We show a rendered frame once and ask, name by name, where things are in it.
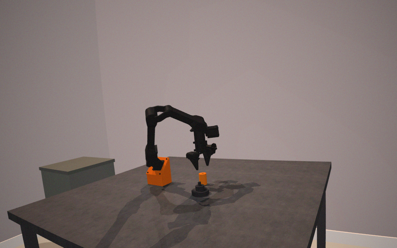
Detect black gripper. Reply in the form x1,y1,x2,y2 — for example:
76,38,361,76
186,139,211,170

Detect orange tapered knob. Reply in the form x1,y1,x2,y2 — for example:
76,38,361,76
199,172,207,185

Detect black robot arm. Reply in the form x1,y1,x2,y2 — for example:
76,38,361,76
145,105,219,171

